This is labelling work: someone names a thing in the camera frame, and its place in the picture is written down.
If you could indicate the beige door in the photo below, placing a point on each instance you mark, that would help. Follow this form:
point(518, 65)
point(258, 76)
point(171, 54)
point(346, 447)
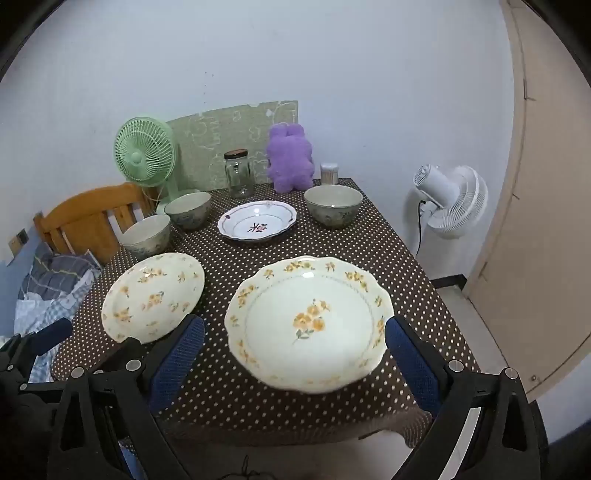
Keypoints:
point(545, 230)

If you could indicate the grey plaid cloth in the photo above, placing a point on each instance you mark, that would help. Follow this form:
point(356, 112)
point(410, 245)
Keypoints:
point(60, 272)

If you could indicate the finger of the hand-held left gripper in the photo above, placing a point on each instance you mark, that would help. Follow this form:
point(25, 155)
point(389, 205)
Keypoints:
point(51, 334)

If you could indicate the green cartoon wall mat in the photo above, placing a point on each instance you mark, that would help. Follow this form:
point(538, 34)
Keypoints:
point(217, 134)

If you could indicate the wooden chair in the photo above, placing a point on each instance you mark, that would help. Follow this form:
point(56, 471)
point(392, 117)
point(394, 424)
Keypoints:
point(78, 217)

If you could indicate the large yellow flower plate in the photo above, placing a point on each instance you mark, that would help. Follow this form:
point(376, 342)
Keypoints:
point(277, 332)

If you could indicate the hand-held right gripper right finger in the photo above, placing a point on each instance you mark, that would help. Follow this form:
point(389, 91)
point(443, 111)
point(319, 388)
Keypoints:
point(411, 364)

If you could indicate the blue checked printed cloth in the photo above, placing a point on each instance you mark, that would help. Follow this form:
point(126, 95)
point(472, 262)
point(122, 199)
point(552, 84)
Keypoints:
point(41, 314)

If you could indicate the red flower plate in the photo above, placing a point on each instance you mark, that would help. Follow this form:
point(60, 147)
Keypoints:
point(249, 217)

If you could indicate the brown polka dot tablecloth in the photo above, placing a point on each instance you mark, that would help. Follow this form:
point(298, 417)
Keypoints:
point(323, 415)

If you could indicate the wall socket plate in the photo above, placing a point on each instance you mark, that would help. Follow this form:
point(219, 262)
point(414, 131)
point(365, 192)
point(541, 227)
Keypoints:
point(20, 239)

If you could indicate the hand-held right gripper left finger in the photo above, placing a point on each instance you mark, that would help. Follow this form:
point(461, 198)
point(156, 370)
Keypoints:
point(181, 357)

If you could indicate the green desk fan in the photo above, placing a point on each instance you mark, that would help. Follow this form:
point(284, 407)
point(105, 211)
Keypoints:
point(138, 154)

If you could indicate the small yellow flower plate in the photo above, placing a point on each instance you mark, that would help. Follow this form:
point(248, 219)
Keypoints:
point(147, 295)

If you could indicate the cotton swab container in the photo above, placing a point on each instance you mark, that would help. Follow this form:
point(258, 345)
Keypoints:
point(329, 174)

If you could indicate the white standing fan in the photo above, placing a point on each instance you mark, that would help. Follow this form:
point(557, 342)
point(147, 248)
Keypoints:
point(461, 203)

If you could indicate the glass jar with lid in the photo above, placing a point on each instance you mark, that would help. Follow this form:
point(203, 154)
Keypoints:
point(239, 177)

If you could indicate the large grey-green ceramic bowl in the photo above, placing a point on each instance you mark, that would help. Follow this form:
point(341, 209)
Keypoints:
point(332, 214)

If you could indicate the purple plush toy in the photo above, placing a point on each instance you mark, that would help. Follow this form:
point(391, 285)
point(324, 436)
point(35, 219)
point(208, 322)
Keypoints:
point(291, 157)

